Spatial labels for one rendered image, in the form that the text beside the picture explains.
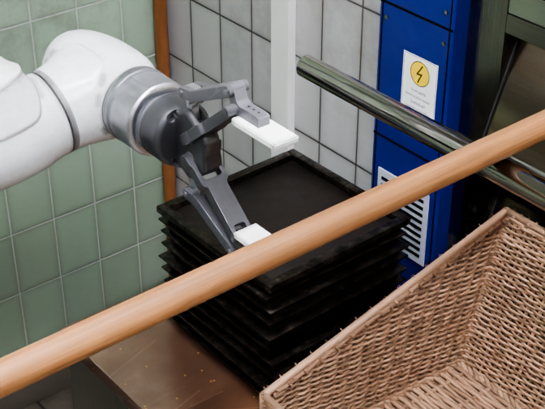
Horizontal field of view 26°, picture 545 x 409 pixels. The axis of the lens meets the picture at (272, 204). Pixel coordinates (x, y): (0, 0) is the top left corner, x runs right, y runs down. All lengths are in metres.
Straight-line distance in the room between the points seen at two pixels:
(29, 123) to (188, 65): 1.17
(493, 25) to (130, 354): 0.77
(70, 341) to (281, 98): 1.26
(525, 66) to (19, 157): 0.79
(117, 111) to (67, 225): 1.26
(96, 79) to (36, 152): 0.11
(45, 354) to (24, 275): 1.59
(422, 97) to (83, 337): 0.99
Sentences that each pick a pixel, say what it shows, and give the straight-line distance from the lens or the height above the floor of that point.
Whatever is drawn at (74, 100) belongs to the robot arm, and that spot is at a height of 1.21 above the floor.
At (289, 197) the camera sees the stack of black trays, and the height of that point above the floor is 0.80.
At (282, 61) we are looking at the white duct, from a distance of 2.15.
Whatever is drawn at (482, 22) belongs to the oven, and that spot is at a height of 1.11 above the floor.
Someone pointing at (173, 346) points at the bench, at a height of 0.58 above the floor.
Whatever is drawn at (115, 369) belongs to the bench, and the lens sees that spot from 1.92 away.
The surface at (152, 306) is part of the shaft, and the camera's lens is 1.02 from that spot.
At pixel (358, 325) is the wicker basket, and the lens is 1.69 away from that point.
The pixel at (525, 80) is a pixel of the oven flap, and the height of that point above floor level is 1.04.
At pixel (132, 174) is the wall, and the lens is 2.60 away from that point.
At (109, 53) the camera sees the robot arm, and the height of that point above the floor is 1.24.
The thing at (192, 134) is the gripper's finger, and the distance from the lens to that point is 1.24.
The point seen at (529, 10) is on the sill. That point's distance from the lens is 1.71.
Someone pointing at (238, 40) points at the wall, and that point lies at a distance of 2.28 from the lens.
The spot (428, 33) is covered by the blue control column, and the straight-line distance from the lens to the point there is 1.82.
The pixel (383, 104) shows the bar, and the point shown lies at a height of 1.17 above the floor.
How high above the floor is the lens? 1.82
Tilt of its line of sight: 33 degrees down
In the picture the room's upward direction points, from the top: straight up
